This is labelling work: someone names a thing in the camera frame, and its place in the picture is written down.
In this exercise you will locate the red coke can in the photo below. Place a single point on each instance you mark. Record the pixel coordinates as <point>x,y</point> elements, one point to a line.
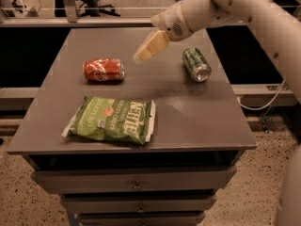
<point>103,69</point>

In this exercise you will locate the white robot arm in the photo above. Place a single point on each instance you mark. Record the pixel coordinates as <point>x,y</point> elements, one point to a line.
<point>276,30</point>

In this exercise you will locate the green Kettle chips bag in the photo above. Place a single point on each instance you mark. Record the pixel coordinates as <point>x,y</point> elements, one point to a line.
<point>105,119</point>

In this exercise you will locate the middle grey drawer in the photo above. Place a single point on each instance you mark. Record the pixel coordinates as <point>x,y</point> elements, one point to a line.
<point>138,204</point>

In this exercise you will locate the green soda can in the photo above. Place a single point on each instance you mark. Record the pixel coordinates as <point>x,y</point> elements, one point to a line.
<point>196,64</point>

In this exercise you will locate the grey drawer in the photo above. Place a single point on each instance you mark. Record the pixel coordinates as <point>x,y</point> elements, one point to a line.
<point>149,219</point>
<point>138,204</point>
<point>132,180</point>

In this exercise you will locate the grey drawer cabinet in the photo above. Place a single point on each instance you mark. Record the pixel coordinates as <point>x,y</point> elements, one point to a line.
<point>124,144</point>

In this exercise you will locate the bottom grey drawer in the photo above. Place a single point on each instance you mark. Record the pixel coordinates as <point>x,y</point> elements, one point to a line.
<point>149,219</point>

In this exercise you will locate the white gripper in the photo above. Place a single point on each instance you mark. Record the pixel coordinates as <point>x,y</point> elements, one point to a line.
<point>173,23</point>

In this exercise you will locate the top grey drawer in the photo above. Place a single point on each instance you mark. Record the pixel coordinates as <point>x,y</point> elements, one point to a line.
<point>132,180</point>

